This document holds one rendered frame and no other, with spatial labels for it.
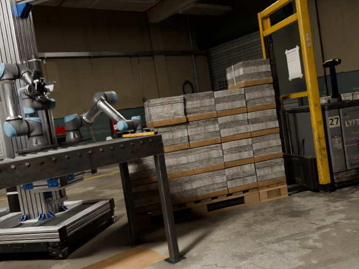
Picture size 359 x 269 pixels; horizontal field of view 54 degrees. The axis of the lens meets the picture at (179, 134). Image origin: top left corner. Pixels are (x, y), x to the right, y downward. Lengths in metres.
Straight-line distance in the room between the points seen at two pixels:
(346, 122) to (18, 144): 2.89
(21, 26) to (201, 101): 1.62
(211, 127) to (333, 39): 6.87
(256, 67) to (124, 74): 7.59
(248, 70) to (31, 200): 2.18
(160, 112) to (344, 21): 7.16
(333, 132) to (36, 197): 2.65
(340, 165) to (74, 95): 7.63
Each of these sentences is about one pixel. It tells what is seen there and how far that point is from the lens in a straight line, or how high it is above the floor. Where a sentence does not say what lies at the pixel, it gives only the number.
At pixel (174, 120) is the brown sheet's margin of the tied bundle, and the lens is 2.99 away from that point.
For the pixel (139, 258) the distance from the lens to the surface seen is 2.50.
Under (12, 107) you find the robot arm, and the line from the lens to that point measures 2.84.
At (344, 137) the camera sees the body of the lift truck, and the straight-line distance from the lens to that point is 3.62.
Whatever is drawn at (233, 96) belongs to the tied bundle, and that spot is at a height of 0.99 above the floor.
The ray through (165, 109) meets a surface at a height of 0.97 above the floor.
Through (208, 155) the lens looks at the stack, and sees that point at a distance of 3.11.
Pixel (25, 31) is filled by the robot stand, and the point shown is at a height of 1.78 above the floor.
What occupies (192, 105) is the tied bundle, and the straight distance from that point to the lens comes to 3.10.
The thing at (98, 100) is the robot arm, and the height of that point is 1.11.
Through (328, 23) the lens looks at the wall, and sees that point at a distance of 9.75.
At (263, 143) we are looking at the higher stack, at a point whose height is 0.53.
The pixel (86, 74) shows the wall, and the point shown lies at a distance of 10.12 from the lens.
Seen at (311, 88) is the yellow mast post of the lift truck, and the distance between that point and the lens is 3.36.
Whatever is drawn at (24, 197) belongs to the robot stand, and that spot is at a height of 0.42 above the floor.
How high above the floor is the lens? 0.90
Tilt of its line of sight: 3 degrees down
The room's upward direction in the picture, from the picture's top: 9 degrees counter-clockwise
